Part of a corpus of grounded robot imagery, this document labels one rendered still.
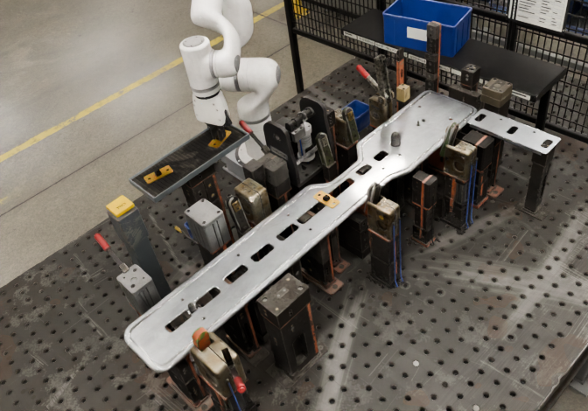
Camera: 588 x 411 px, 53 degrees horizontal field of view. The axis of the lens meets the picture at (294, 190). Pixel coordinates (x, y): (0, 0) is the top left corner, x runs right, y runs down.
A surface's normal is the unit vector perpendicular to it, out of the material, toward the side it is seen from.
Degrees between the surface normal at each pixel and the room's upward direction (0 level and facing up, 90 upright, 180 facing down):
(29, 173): 0
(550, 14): 90
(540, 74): 0
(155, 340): 0
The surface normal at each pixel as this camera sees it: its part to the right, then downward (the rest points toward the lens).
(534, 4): -0.70, 0.55
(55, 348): -0.13, -0.72
